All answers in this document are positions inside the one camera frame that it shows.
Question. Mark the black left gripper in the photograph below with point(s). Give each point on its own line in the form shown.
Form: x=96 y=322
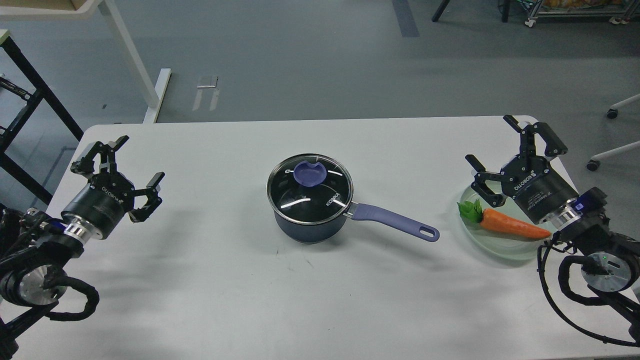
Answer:
x=108 y=195

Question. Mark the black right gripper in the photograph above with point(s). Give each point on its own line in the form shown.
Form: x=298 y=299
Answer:
x=528 y=178

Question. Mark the dark blue saucepan purple handle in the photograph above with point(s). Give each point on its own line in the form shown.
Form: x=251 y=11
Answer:
x=312 y=234

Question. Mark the glass lid purple knob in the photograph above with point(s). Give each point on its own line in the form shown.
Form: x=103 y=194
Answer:
x=309 y=189

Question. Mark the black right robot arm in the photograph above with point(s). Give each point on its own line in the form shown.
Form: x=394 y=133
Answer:
x=599 y=264

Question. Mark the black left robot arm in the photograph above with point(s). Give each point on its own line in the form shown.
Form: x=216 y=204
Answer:
x=35 y=247

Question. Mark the orange toy carrot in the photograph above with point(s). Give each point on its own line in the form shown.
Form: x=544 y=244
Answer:
x=493 y=220

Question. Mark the translucent green plate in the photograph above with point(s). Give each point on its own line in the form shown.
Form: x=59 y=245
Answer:
x=506 y=246

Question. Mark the black metal rack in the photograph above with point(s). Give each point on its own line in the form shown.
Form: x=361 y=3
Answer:
x=32 y=100

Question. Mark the black table leg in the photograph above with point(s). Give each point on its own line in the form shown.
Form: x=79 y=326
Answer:
x=440 y=10

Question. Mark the metal wheeled cart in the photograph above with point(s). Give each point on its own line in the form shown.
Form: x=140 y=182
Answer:
x=617 y=12

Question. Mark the white desk frame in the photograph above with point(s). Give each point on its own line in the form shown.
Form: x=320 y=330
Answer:
x=50 y=10

